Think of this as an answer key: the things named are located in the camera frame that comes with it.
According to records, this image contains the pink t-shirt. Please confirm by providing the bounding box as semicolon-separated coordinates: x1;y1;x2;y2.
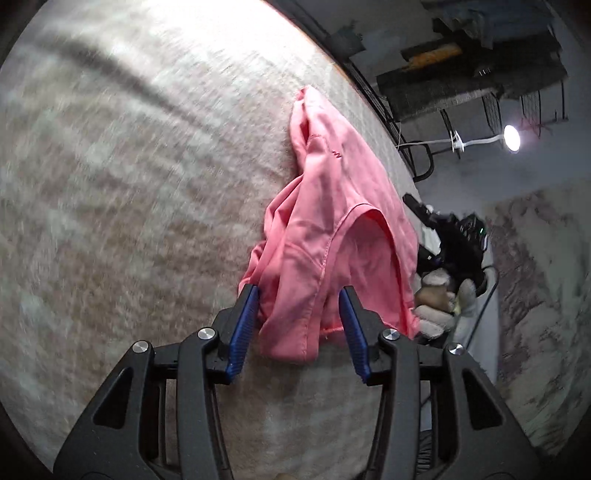
240;86;419;363

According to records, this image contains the black metal clothes rack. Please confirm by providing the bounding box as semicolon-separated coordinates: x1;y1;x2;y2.
322;0;571;183

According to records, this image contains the right hand in grey glove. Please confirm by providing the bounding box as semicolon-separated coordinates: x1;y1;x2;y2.
414;269;477;344

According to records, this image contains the white clip-on lamp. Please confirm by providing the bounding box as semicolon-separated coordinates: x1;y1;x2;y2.
397;125;522;153

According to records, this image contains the grey hanging coat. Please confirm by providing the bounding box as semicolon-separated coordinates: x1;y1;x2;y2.
377;31;567;122

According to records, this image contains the grey tweed bed cover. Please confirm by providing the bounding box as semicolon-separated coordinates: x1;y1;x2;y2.
1;1;415;467

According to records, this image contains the black cable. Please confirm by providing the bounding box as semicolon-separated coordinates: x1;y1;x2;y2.
461;264;500;351

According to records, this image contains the landscape wall painting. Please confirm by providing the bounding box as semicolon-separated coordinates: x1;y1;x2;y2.
485;178;590;455

